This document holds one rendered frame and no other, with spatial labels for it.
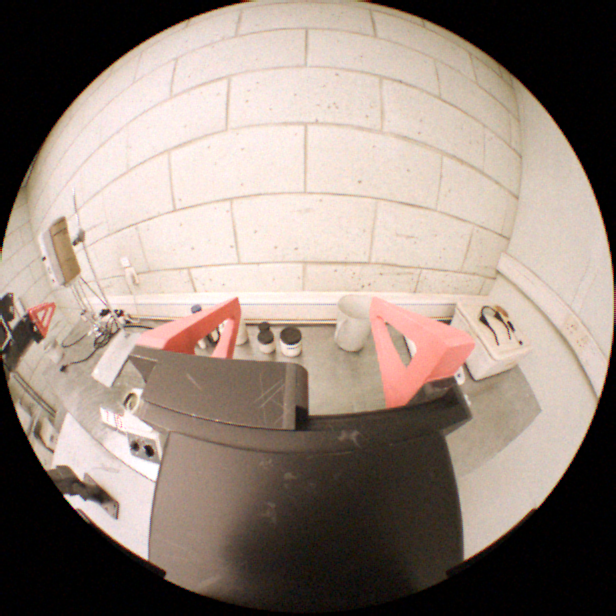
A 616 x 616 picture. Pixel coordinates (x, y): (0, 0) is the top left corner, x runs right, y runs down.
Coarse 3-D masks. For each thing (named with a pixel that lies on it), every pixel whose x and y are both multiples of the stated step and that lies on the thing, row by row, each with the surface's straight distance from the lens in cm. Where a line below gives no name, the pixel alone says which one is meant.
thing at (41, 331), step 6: (42, 306) 55; (48, 306) 56; (54, 306) 56; (30, 312) 54; (36, 312) 54; (36, 318) 54; (48, 318) 55; (36, 324) 54; (42, 324) 55; (48, 324) 55; (36, 330) 59; (42, 330) 54; (42, 336) 54
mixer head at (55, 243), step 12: (48, 228) 84; (60, 228) 83; (48, 240) 82; (60, 240) 83; (48, 252) 82; (60, 252) 82; (72, 252) 85; (48, 264) 84; (60, 264) 83; (72, 264) 83; (60, 276) 82; (72, 276) 83
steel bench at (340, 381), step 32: (96, 320) 151; (128, 320) 117; (160, 320) 98; (448, 320) 98; (64, 352) 157; (96, 352) 116; (256, 352) 63; (320, 352) 62; (352, 352) 63; (64, 384) 128; (96, 384) 98; (128, 384) 81; (320, 384) 55; (352, 384) 56; (480, 384) 81; (512, 384) 98; (96, 416) 89; (480, 416) 73; (512, 416) 88; (128, 448) 70; (480, 448) 70
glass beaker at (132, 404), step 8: (120, 384) 56; (112, 392) 56; (120, 392) 57; (128, 392) 52; (120, 400) 57; (128, 400) 52; (136, 400) 54; (128, 408) 54; (136, 408) 54; (136, 416) 57
